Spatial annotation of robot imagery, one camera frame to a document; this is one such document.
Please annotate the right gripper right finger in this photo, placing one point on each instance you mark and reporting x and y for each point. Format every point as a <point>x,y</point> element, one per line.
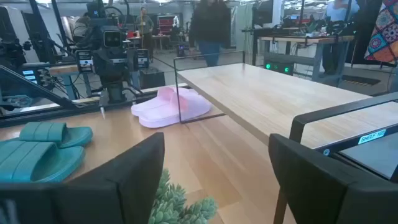
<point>317,193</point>

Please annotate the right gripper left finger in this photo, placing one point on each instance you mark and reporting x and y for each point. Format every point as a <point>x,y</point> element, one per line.
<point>93,199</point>

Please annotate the pink rubber slide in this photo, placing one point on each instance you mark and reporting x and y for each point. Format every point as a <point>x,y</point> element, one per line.
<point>146,107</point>
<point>161,116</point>

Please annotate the teal rubber slide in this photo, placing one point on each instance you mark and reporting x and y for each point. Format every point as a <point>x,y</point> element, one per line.
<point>40,161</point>
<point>46,132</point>

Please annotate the green succulent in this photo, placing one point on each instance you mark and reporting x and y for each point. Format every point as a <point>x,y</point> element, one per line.
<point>174,205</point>

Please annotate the white shelf label sticker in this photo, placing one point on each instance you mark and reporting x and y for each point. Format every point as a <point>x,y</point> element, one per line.
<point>371,137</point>

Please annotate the black box with white labels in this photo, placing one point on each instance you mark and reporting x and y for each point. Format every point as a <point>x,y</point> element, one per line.
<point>142,58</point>
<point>84,62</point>

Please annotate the black floor box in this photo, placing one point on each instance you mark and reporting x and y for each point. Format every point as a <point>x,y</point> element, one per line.
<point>152,79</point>

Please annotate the person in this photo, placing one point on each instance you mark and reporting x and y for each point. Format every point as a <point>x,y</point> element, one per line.
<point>210,25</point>
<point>144,25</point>
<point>81,28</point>
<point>340,11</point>

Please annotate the red tool cabinet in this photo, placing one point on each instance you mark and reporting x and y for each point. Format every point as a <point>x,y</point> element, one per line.
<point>166,23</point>

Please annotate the black box with green lights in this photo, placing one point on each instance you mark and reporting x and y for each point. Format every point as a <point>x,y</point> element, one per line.
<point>278,67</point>

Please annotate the wooden background desk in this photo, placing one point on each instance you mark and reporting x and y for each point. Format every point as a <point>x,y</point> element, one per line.
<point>304,39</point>

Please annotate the black background monitor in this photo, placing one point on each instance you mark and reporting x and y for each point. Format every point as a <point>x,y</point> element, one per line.
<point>264,12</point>

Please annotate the colourful patchwork quilt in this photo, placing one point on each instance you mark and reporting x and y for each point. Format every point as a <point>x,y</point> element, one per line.
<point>384,31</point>

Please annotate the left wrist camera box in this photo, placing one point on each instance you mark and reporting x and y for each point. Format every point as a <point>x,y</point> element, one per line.
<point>112,38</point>

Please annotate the silver metal post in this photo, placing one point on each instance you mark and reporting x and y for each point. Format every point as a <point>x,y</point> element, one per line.
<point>102,113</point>

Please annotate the wood shelf with black frame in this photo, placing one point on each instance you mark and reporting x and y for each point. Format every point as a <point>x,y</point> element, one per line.
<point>264,93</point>

